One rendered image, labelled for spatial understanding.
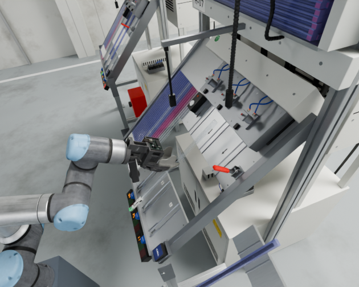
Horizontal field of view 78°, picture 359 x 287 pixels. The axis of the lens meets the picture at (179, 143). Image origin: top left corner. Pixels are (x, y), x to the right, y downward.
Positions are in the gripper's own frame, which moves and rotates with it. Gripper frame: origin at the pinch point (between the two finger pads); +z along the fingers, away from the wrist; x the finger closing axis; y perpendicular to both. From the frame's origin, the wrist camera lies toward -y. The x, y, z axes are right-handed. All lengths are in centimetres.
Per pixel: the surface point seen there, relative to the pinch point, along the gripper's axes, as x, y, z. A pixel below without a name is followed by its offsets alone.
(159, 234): -13.8, -24.8, 1.0
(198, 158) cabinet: 26.7, -18.8, 35.6
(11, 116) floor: 238, -168, -75
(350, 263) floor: -41, -31, 130
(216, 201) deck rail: -19.3, 3.3, 6.7
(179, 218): -14.1, -13.6, 3.7
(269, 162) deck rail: -19.8, 22.1, 13.0
